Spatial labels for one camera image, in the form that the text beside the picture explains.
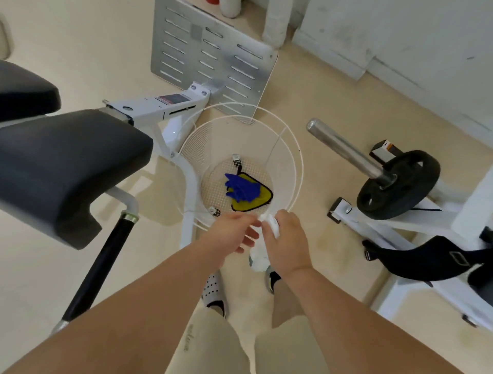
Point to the white perforated right slipper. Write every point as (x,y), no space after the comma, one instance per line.
(272,280)

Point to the small black and orange box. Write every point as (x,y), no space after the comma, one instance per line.
(381,150)

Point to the white rolled mat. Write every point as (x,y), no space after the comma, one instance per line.
(276,21)

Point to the person's left thumb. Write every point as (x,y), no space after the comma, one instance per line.
(248,218)

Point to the person's right hand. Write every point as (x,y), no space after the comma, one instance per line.
(290,246)

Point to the yellow cloth with black edging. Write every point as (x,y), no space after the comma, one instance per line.
(264,196)

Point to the person's left forearm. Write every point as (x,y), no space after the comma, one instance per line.
(127,308)

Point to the white bottle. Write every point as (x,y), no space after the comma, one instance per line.
(230,7)

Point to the white gym machine frame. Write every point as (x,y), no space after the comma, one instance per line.
(169,111)

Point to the white perforated slipper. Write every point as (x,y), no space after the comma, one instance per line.
(214,291)
(272,280)

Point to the steel barbell sleeve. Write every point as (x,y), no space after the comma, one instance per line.
(342,148)

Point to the white perforated left slipper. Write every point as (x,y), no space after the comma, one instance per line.
(214,291)

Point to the person's right forearm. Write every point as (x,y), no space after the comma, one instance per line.
(346,327)

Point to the person's left hand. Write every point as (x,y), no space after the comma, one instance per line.
(227,233)

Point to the blue rubber glove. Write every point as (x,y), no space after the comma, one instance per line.
(240,188)

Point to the white cloth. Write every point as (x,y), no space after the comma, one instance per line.
(271,227)

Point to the perforated metal footplate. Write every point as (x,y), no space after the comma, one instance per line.
(215,54)

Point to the person's right fingers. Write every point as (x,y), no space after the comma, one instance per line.
(283,223)

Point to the black weight plate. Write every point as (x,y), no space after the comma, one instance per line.
(408,181)

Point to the black padded machine seat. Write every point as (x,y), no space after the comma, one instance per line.
(65,169)

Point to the black padded machine backrest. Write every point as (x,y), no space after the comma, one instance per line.
(23,92)

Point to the white plate-loaded machine frame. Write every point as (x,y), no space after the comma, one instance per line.
(443,215)

